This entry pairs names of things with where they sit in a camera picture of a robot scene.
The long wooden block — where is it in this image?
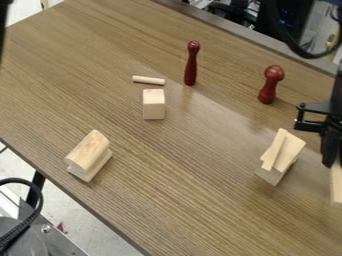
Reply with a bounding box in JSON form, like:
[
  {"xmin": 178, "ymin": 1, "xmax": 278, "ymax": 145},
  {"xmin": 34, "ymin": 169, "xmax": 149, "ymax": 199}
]
[{"xmin": 328, "ymin": 161, "xmax": 342, "ymax": 205}]

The black corrugated cable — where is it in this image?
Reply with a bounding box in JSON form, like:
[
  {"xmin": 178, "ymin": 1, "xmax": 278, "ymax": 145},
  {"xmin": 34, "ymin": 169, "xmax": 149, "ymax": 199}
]
[{"xmin": 0, "ymin": 177, "xmax": 46, "ymax": 252}]

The notched wooden block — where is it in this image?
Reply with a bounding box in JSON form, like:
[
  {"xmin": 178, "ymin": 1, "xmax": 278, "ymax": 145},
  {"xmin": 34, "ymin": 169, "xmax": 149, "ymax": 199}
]
[{"xmin": 257, "ymin": 127, "xmax": 309, "ymax": 174}]

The tall red wooden pin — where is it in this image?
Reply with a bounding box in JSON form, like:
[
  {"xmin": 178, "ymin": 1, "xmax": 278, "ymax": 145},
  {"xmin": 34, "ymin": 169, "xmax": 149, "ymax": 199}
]
[{"xmin": 183, "ymin": 40, "xmax": 202, "ymax": 87}]

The short red wooden pin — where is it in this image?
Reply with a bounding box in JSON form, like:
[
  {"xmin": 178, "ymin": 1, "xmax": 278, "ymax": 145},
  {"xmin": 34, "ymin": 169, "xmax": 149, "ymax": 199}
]
[{"xmin": 256, "ymin": 64, "xmax": 286, "ymax": 105}]

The wooden cube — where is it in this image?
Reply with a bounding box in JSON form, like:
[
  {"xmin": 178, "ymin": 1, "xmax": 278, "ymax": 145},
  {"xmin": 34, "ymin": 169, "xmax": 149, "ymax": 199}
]
[{"xmin": 140, "ymin": 87, "xmax": 167, "ymax": 121}]

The small wooden dowel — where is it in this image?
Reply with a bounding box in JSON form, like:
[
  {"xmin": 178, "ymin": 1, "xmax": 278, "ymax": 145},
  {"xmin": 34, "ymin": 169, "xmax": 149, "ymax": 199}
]
[{"xmin": 130, "ymin": 74, "xmax": 167, "ymax": 87}]

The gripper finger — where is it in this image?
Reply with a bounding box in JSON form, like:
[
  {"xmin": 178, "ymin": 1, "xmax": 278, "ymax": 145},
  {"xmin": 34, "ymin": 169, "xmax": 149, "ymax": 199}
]
[{"xmin": 320, "ymin": 127, "xmax": 342, "ymax": 169}]

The computer tower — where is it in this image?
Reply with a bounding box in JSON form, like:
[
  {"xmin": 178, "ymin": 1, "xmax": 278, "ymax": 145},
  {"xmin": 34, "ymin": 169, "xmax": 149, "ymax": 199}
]
[{"xmin": 259, "ymin": 0, "xmax": 342, "ymax": 58}]

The black table leg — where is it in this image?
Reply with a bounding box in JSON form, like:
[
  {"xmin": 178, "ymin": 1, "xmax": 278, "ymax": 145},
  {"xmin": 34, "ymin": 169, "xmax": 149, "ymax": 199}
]
[{"xmin": 24, "ymin": 170, "xmax": 49, "ymax": 208}]

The rounded wooden block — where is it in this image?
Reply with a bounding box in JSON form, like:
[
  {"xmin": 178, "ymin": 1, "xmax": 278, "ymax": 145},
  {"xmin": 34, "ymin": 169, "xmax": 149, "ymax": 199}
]
[{"xmin": 62, "ymin": 128, "xmax": 115, "ymax": 184}]

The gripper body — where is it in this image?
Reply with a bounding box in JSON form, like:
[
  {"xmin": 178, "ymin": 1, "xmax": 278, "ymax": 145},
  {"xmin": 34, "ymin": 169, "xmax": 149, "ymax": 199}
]
[{"xmin": 292, "ymin": 99, "xmax": 342, "ymax": 135}]

